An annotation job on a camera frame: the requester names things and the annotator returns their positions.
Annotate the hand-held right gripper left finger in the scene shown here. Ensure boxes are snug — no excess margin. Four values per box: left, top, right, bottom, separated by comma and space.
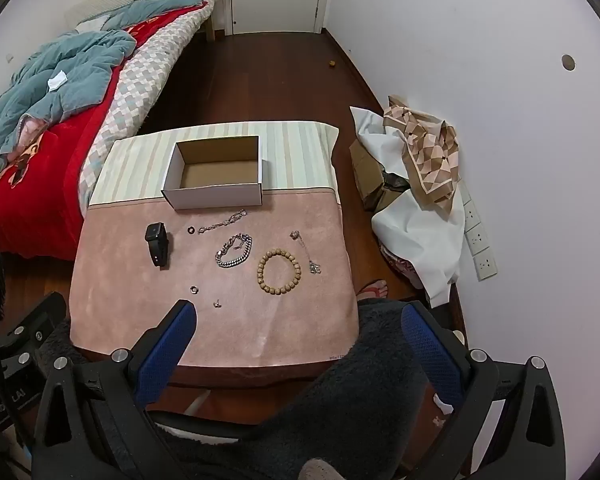
32, 299, 198, 480

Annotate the thick silver chain bracelet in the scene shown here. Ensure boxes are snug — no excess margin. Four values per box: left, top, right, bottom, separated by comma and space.
215, 233, 253, 270

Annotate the white cardboard box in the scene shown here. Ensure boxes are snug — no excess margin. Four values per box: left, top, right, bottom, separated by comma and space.
161, 135, 264, 211

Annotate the brown cardboard box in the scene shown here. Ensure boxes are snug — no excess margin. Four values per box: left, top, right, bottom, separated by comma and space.
349, 140, 411, 211

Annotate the brown patterned cloth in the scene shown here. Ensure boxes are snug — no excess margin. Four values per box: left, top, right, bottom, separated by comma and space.
382, 95, 463, 213

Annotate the teal quilt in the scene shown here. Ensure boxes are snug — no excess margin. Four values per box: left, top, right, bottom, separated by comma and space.
0, 0, 211, 191

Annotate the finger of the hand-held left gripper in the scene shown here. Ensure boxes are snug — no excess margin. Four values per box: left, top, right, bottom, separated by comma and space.
0, 292, 68, 356

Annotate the black smartwatch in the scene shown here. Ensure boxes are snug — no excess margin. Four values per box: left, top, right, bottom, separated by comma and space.
145, 222, 171, 267

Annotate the silver pendant necklace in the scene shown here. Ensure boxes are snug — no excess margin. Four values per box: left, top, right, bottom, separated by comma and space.
289, 230, 323, 276

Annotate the dark plastic bag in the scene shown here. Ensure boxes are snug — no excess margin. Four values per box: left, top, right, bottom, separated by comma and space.
382, 170, 411, 193

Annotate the wooden bead bracelet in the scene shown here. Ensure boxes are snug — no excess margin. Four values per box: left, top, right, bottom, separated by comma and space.
256, 248, 302, 297

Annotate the wooden bed frame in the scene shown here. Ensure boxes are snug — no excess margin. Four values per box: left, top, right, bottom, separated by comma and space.
202, 0, 231, 43

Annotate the pink striped cloth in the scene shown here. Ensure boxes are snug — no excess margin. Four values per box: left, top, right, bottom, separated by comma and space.
382, 245, 426, 288

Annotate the thin silver chain bracelet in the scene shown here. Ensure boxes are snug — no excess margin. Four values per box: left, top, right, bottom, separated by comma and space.
197, 210, 248, 235

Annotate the bed with red blanket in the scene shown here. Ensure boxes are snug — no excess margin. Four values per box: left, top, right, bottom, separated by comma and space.
0, 2, 216, 261

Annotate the checkered quilt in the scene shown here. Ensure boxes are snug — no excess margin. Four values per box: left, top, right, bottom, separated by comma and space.
77, 0, 216, 211

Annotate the pink and striped table mat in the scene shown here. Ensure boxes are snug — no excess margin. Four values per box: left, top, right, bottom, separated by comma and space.
69, 120, 361, 376

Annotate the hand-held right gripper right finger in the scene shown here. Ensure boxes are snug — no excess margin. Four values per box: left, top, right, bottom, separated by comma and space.
401, 301, 567, 480

